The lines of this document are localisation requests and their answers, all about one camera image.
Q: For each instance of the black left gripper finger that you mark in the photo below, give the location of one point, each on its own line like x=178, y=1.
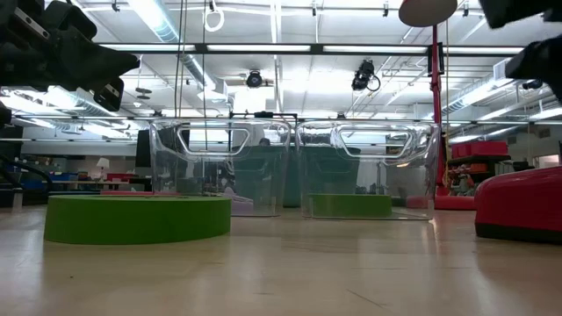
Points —
x=88, y=52
x=96, y=76

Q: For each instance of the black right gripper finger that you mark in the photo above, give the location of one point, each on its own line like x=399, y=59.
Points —
x=513, y=11
x=542, y=63

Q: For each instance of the red stapler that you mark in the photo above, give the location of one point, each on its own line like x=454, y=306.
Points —
x=522, y=202

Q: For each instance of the green masking tape roll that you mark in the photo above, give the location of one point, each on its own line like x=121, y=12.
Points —
x=351, y=206
x=136, y=219

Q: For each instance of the white LED light bar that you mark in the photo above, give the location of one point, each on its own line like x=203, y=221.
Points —
x=149, y=47
x=373, y=48
x=259, y=48

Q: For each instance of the red storage bin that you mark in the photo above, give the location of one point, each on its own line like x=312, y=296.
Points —
x=488, y=148
x=460, y=151

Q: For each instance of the white table lamp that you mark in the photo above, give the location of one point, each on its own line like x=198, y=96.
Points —
x=103, y=163

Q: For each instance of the black shelf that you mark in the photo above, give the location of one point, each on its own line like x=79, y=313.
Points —
x=478, y=159

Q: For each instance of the red storage tray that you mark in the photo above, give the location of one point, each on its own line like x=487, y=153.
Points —
x=119, y=177

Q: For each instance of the red desk lamp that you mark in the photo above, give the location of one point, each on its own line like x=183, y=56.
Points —
x=435, y=131

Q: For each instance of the clear plastic bin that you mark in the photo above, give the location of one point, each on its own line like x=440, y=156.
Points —
x=167, y=184
x=421, y=184

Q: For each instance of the person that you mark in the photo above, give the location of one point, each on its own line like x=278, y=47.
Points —
x=264, y=141

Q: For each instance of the black overhead camera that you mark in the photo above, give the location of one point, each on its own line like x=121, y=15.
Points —
x=254, y=79

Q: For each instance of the black aluminium rig frame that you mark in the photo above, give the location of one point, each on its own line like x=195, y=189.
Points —
x=316, y=48

